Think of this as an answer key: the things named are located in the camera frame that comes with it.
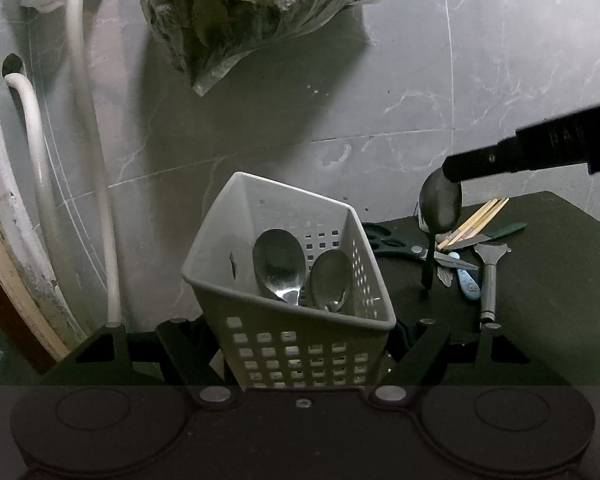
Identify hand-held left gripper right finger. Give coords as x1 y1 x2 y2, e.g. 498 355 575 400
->
370 317 571 406

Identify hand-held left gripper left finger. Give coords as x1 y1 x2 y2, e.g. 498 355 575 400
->
40 317 241 406

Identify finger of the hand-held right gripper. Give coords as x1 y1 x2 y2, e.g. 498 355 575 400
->
442 102 600 183

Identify blue ceramic spoon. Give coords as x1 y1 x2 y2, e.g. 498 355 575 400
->
436 264 482 302

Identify green handled knife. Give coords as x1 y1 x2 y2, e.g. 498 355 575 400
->
442 223 527 251

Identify metal peeler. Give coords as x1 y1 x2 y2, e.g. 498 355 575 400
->
471 241 512 325

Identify black scissors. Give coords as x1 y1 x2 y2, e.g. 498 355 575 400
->
362 222 481 272

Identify metal spoon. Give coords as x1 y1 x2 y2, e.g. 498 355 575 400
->
252 228 307 306
307 249 353 313
418 167 464 292

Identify white perforated utensil basket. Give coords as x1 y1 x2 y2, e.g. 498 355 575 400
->
181 171 397 391

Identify dark green cabinet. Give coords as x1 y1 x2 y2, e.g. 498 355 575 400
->
0 305 46 386

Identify clear bag of dried leaves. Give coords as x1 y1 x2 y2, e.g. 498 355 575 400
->
140 0 383 97

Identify worn wooden door frame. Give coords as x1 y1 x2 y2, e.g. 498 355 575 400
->
0 0 88 376

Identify white water hose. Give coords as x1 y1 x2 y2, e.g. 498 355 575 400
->
2 0 123 326

